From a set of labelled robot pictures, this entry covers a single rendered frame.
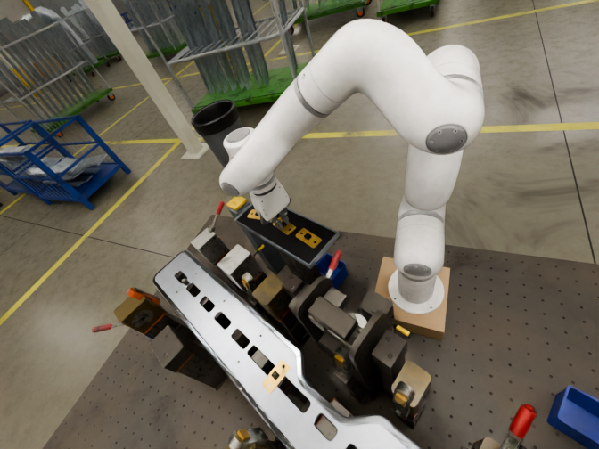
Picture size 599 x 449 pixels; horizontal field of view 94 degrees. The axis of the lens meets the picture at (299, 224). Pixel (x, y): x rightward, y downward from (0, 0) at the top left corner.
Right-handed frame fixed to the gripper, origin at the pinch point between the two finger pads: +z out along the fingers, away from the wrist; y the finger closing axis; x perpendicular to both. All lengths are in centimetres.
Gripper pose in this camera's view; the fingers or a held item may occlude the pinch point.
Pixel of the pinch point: (281, 221)
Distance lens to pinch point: 89.4
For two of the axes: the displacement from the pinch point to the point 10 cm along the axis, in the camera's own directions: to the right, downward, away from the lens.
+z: 2.8, 6.4, 7.1
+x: 6.6, 4.1, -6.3
